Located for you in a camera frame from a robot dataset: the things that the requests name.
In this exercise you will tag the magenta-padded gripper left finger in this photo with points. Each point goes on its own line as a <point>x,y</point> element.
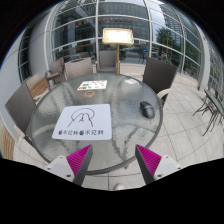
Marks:
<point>63,165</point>

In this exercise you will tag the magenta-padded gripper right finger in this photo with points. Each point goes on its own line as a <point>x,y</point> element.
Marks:
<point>164,165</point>

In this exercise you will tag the black computer mouse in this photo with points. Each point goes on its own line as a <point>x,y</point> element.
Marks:
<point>147,109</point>

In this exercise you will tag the white printed mouse pad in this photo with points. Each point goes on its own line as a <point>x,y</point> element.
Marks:
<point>83,121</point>

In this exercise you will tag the dark wicker chair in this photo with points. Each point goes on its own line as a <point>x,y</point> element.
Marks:
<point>20,106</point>
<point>159,76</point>

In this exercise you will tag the green metal garden table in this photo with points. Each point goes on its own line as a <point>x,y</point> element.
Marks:
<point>213,100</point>

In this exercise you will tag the colourful printed menu card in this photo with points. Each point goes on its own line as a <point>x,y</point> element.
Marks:
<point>92,85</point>

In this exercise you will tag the gold-framed menu stand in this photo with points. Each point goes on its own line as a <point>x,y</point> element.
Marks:
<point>117,36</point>

